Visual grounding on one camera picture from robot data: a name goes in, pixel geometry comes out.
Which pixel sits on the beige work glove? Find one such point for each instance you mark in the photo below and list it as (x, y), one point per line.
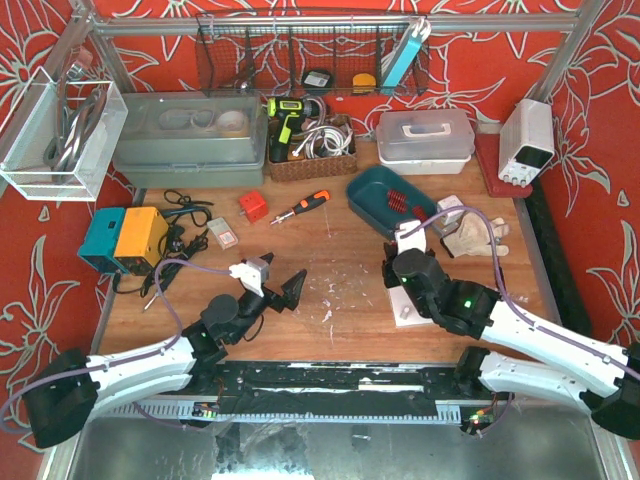
(472, 237)

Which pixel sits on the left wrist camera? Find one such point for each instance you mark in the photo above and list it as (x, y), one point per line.
(248, 277)

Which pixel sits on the green black drill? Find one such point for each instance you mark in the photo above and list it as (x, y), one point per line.
(290, 113)

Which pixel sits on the white plastic lidded box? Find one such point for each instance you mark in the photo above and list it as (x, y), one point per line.
(425, 142)

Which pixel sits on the teal device box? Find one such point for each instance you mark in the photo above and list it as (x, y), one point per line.
(98, 248)

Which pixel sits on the red spring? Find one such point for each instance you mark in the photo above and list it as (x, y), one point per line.
(419, 213)
(397, 201)

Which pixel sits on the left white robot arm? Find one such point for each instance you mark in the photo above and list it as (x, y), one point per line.
(76, 388)

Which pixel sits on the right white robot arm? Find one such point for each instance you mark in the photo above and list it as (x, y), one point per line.
(598, 378)

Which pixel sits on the yellow tape measure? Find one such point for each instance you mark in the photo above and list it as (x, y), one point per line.
(363, 84)

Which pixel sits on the brown wicker basket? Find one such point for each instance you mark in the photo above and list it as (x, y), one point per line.
(329, 160)

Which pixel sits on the grey plastic storage box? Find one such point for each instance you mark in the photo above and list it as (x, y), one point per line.
(189, 140)

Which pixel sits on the white cube adapter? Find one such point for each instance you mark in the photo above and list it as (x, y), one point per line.
(452, 204)

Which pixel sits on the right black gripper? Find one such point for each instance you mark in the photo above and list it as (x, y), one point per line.
(391, 267)

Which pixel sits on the white peg board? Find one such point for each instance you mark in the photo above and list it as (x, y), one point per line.
(404, 312)

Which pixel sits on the white power supply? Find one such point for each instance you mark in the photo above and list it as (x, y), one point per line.
(526, 143)

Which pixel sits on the teal plastic tray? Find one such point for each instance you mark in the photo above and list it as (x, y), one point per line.
(367, 198)

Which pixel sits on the small clear screw box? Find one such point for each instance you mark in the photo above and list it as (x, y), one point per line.
(223, 233)

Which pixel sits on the blue white case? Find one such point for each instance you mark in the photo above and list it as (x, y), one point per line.
(395, 64)

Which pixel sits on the soldering iron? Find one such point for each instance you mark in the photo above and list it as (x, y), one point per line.
(159, 290)

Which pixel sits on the clear acrylic box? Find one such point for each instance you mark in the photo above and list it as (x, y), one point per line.
(61, 147)

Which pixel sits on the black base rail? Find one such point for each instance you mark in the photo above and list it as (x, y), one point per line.
(333, 389)

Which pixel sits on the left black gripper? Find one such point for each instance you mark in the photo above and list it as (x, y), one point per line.
(275, 296)

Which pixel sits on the black wire basket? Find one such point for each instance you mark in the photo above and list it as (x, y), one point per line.
(252, 61)

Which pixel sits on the orange black screwdriver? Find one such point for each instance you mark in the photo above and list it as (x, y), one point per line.
(305, 205)

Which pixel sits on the red cube adapter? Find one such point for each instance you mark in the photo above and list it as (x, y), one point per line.
(253, 206)

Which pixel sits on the yellow soldering station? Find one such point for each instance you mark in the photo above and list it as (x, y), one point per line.
(141, 240)

